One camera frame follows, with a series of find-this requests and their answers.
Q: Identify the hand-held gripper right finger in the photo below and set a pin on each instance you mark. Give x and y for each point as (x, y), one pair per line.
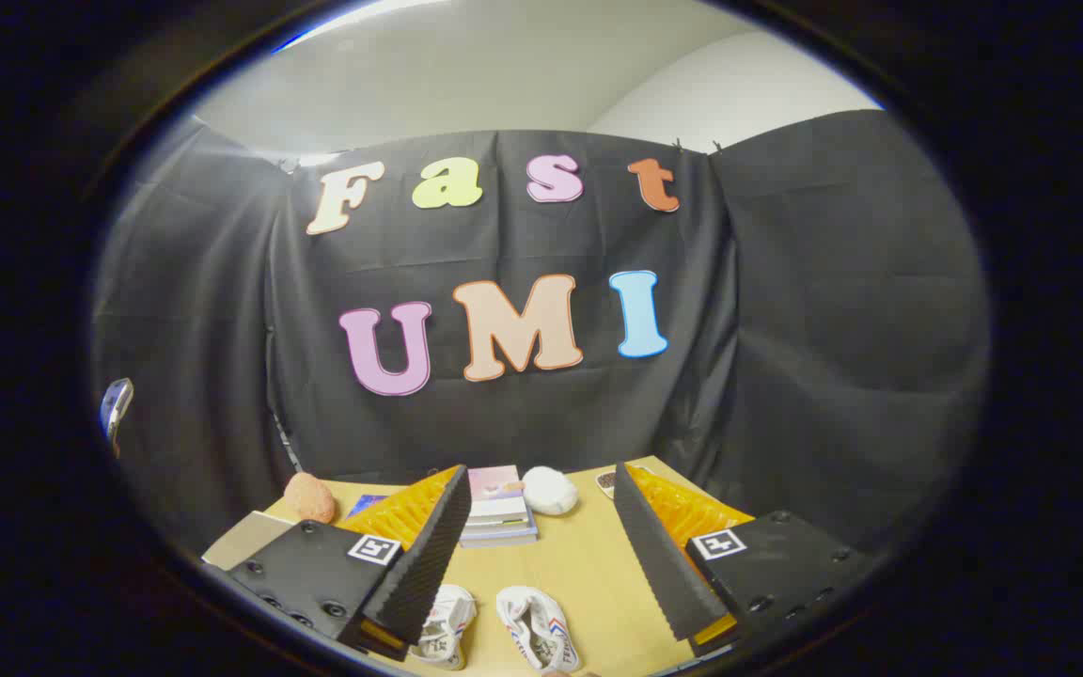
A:
(654, 555)

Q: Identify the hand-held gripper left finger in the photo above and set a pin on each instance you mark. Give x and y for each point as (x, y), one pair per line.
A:
(429, 555)

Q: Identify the white canvas shoe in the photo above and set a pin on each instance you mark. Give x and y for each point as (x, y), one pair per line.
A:
(447, 621)
(534, 625)

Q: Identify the beige fabric storage box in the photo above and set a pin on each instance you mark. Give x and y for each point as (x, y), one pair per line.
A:
(241, 541)

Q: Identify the grey-blue cover book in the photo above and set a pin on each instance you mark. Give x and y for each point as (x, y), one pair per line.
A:
(502, 536)

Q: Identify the blue cover book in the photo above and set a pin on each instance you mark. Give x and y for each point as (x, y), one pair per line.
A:
(368, 505)

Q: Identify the white cover book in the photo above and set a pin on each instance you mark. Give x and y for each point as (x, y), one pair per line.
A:
(499, 512)

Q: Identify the white plush ball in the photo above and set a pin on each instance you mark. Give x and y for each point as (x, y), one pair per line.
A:
(550, 490)

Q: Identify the orange rough sponge ball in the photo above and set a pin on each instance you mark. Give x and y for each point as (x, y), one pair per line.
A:
(310, 498)

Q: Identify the black backdrop cloth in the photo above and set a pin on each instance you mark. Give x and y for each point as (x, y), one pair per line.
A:
(551, 414)

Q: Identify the blue and white object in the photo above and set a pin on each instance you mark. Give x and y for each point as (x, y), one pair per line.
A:
(116, 406)

